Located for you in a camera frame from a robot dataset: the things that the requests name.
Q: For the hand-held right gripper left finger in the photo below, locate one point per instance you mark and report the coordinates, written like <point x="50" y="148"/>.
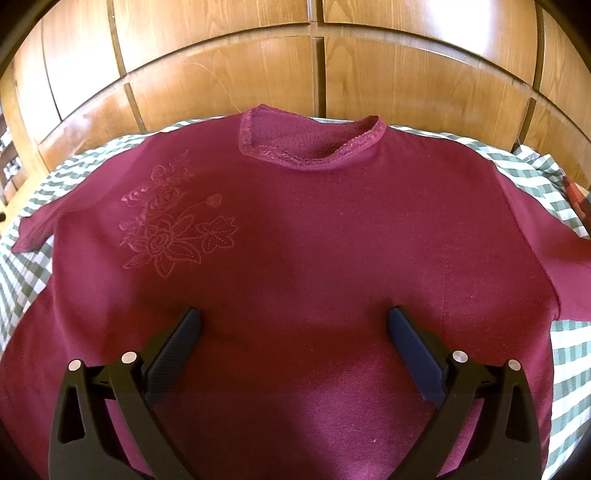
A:
<point x="178" y="350"/>

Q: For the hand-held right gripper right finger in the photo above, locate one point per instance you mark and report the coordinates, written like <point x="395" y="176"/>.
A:
<point x="415" y="350"/>

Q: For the maroon embroidered shirt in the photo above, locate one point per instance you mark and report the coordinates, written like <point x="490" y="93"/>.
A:
<point x="295" y="230"/>

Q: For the green white checkered cloth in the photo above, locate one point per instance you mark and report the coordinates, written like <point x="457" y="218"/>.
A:
<point x="572" y="369"/>

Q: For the colourful plaid cloth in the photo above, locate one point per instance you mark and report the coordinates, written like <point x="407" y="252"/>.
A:
<point x="581" y="198"/>

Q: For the wooden panelled wardrobe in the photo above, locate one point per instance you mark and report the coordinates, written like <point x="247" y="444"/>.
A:
<point x="231" y="78"/>

